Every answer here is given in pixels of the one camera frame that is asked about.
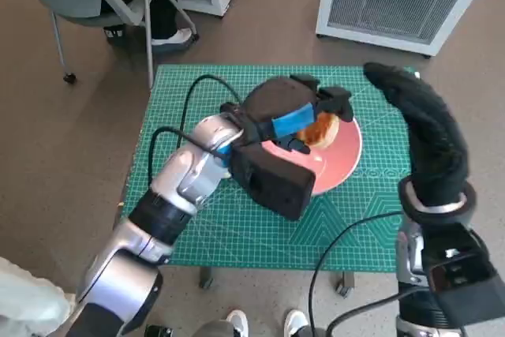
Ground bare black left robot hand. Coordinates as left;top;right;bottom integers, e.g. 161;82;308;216
241;73;355;155

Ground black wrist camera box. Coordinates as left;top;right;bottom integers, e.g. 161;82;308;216
421;222;505;316
230;142;316;222

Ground pink bowl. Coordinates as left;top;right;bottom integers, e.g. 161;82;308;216
260;114;363;197

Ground white shoe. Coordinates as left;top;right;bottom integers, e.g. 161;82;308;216
225;310;249;337
283;309;309;337

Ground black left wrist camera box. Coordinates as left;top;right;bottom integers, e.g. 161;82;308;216
230;142;316;222

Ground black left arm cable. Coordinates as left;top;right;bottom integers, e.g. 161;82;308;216
148;73;244;188

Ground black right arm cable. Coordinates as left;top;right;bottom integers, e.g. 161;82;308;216
325;287;427;337
309;212;406;337

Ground seated person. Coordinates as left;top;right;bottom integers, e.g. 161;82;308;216
78;0;200;52

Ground long striped toy bread loaf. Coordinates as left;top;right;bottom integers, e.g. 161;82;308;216
295;111;340;151

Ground grey robot waist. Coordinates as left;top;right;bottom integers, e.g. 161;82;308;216
195;320;234;337

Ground green cutting mat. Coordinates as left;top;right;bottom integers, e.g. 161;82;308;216
122;63;411;274

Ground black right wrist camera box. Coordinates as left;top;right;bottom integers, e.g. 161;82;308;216
421;222;505;316

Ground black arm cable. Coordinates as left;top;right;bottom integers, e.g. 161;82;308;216
148;73;244;188
309;212;406;337
325;287;427;337

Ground black table leg caster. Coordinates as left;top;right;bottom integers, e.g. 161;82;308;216
335;271;354;298
199;267;214;290

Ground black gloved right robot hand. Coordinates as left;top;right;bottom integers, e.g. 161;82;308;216
362;62;471;208

